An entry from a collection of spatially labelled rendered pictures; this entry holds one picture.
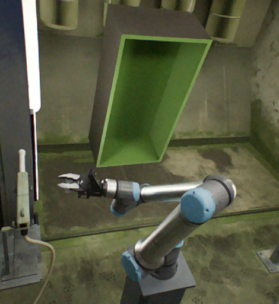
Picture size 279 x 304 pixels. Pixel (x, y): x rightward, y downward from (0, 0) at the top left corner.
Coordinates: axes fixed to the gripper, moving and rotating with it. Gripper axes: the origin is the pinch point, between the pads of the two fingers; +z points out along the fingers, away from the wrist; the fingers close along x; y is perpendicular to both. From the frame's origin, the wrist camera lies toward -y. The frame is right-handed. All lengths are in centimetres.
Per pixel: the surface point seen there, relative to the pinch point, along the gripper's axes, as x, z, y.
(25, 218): -19.0, 11.7, 2.2
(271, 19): 261, -215, -2
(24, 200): -9.6, 13.4, 4.3
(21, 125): 37.7, 22.0, 7.7
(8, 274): -27.1, 15.0, 36.4
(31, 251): -15.7, 7.3, 37.9
